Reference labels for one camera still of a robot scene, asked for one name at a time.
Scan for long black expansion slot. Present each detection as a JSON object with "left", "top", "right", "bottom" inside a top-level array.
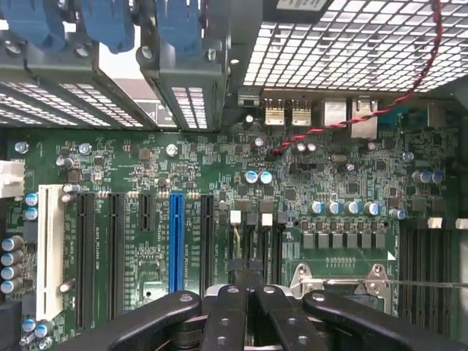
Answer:
[
  {"left": 199, "top": 193, "right": 216, "bottom": 293},
  {"left": 107, "top": 192, "right": 126, "bottom": 320},
  {"left": 75, "top": 192, "right": 97, "bottom": 331}
]

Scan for blue expansion slot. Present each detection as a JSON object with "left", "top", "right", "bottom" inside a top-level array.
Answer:
[{"left": 167, "top": 192, "right": 186, "bottom": 294}]

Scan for CPU socket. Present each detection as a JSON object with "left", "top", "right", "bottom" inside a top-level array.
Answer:
[{"left": 290, "top": 262, "right": 394, "bottom": 315}]

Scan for RAM slot black clips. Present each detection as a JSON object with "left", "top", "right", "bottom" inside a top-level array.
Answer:
[
  {"left": 399, "top": 219, "right": 415, "bottom": 330},
  {"left": 428, "top": 226, "right": 445, "bottom": 337},
  {"left": 274, "top": 211, "right": 290, "bottom": 290}
]

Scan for short black expansion slot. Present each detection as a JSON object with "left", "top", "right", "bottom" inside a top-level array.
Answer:
[{"left": 137, "top": 192, "right": 155, "bottom": 234}]

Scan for thin metal locking lever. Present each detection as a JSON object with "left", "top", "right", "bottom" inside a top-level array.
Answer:
[{"left": 301, "top": 277, "right": 468, "bottom": 290}]

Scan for green Dell motherboard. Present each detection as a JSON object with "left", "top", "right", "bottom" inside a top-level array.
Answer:
[{"left": 0, "top": 83, "right": 468, "bottom": 351}]

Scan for white expansion slot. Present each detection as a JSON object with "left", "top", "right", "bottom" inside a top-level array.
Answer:
[{"left": 35, "top": 184, "right": 66, "bottom": 323}]

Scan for white power connector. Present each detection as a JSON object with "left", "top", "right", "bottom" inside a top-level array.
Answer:
[{"left": 0, "top": 159, "right": 26, "bottom": 201}]

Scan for blue card retention clip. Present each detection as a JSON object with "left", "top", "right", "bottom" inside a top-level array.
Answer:
[
  {"left": 79, "top": 0, "right": 135, "bottom": 55},
  {"left": 0, "top": 0, "right": 67, "bottom": 52},
  {"left": 156, "top": 0, "right": 203, "bottom": 56}
]

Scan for black and grey PC case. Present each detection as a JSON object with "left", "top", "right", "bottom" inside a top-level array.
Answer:
[{"left": 0, "top": 0, "right": 468, "bottom": 351}]

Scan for red black twisted wire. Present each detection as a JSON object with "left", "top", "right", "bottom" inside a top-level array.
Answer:
[{"left": 268, "top": 0, "right": 445, "bottom": 158}]

